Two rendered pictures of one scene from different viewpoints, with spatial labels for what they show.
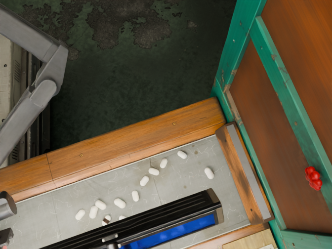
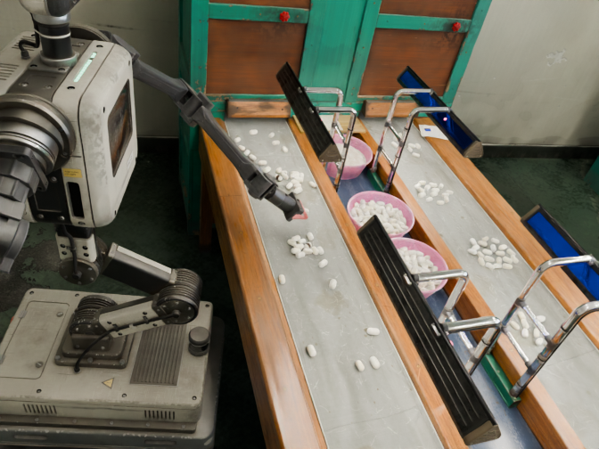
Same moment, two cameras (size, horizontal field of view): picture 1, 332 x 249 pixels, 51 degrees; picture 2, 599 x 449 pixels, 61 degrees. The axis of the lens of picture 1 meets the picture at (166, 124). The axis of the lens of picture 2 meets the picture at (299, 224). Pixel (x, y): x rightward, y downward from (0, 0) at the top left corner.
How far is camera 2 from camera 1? 1.91 m
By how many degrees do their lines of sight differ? 54
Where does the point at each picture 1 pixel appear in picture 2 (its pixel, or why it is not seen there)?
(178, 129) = not seen: hidden behind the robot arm
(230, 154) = (246, 108)
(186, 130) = not seen: hidden behind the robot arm
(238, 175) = (260, 108)
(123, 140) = (220, 158)
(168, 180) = (253, 150)
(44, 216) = (270, 208)
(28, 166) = (228, 206)
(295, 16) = not seen: outside the picture
